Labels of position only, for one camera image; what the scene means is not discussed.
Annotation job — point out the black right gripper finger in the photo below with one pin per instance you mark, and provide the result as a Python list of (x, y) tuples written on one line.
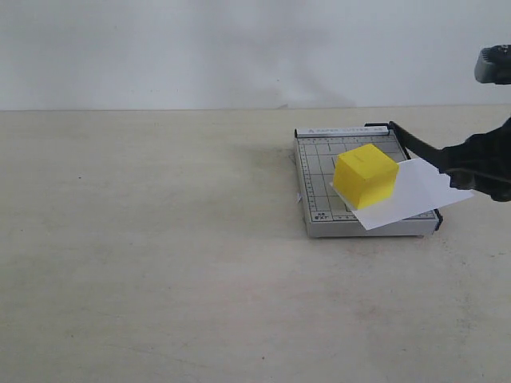
[(469, 181), (485, 154)]

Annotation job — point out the black cutter blade arm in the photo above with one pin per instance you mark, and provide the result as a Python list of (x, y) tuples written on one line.
[(435, 156)]

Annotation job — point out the white paper sheet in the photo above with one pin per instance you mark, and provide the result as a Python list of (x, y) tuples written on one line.
[(419, 188)]

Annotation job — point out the yellow cube block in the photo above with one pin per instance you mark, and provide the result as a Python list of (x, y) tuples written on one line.
[(364, 176)]

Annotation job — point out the grey paper cutter base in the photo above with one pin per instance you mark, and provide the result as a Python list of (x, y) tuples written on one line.
[(324, 212)]

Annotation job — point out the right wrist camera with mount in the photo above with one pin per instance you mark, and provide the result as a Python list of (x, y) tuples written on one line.
[(493, 65)]

